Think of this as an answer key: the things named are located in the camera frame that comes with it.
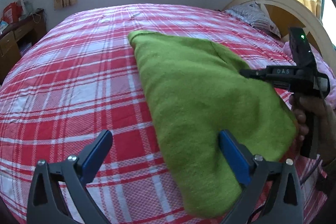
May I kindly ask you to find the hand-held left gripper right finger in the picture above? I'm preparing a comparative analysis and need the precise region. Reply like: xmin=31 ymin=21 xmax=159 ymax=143
xmin=218 ymin=130 xmax=306 ymax=224

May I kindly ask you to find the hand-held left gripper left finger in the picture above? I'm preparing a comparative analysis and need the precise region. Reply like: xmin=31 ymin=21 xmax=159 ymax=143
xmin=26 ymin=130 xmax=114 ymax=224

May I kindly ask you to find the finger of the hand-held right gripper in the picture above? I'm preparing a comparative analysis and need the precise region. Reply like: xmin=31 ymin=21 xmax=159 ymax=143
xmin=239 ymin=68 xmax=273 ymax=83

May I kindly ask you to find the green knit sweater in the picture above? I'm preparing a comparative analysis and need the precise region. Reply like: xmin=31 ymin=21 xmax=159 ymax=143
xmin=127 ymin=30 xmax=298 ymax=219

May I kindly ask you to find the person's right forearm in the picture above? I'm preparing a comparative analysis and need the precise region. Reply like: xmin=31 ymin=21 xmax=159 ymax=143
xmin=315 ymin=111 xmax=336 ymax=169

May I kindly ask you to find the person's right hand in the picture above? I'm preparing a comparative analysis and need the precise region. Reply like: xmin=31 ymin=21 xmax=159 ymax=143
xmin=289 ymin=94 xmax=336 ymax=151

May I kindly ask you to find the striped pillow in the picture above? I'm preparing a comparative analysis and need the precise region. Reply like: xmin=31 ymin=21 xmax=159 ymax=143
xmin=225 ymin=1 xmax=282 ymax=38

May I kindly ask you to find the red plaid bed sheet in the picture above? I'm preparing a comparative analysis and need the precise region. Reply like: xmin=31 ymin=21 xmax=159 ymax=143
xmin=0 ymin=4 xmax=336 ymax=224

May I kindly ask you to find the brown wooden desk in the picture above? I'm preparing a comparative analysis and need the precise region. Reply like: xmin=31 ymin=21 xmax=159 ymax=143
xmin=0 ymin=8 xmax=47 ymax=84

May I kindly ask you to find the red gift box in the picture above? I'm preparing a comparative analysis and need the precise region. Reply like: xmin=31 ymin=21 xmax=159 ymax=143
xmin=3 ymin=0 xmax=24 ymax=24

